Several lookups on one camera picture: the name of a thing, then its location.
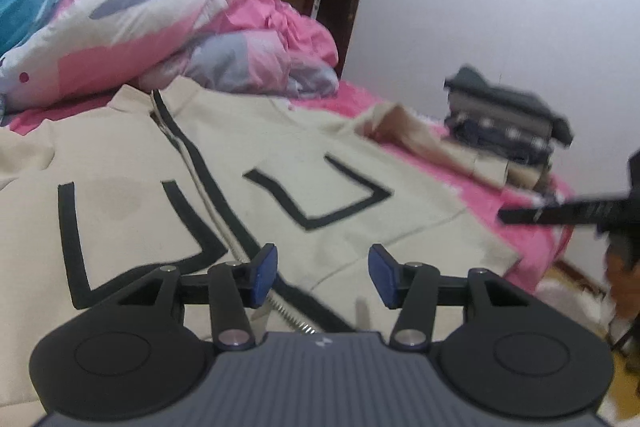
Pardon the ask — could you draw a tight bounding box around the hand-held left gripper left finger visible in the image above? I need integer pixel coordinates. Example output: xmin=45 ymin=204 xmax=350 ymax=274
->
xmin=117 ymin=243 xmax=278 ymax=353

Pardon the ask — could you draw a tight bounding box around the stack of folded dark clothes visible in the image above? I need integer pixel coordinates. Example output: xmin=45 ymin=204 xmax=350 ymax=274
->
xmin=444 ymin=66 xmax=575 ymax=180

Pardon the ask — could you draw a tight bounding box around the person's right hand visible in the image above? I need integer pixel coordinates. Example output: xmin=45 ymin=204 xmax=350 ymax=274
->
xmin=605 ymin=237 xmax=640 ymax=320

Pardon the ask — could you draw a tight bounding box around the pink teal patterned quilt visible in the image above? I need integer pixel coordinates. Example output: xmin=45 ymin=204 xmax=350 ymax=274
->
xmin=0 ymin=0 xmax=341 ymax=120

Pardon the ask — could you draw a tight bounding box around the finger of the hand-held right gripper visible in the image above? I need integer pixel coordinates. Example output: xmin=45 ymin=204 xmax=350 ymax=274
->
xmin=499 ymin=194 xmax=633 ymax=228

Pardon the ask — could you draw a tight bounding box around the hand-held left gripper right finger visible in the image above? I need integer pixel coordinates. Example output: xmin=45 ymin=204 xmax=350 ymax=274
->
xmin=367 ymin=243 xmax=528 ymax=352

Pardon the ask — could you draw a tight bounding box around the beige jacket with black trim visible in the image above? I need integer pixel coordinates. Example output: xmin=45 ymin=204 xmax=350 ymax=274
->
xmin=0 ymin=77 xmax=556 ymax=427

